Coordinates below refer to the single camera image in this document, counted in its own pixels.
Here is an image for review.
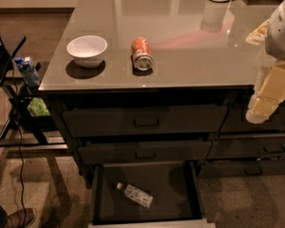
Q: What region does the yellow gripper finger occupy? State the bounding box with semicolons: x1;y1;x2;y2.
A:
246;61;285;124

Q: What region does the clear plastic water bottle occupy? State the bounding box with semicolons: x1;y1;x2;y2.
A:
116;182;154;209

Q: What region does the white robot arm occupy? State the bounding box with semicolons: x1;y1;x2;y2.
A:
246;0;285;124

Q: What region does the top right drawer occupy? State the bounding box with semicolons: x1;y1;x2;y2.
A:
220;104;285;132

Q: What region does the middle right drawer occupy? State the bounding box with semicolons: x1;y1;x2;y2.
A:
207;133;285;160

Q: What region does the dark drawer cabinet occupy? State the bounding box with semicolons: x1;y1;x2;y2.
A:
41;86;285;182

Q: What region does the top left drawer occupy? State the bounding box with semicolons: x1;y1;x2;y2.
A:
62;104;228;137

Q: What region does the bottom right drawer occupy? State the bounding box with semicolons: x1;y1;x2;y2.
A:
198;160;285;178

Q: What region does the open bottom drawer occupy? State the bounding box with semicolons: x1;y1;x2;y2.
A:
88;161;216;228

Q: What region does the middle left drawer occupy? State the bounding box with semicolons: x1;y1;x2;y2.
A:
78;139;212;164

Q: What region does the orange soda can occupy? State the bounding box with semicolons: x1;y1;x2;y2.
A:
131;37;153;71

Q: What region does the white ceramic bowl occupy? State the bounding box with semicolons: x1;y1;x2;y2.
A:
66;35;107;68

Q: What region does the green snack bag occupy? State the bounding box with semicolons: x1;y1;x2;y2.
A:
28;98;50;117

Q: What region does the black side desk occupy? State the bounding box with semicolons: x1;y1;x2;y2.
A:
0;33;65;148

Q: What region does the brown shoe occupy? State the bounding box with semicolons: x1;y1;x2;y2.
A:
3;208;36;228

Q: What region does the black power cable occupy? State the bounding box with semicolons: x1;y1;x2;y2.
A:
9;59;29;228

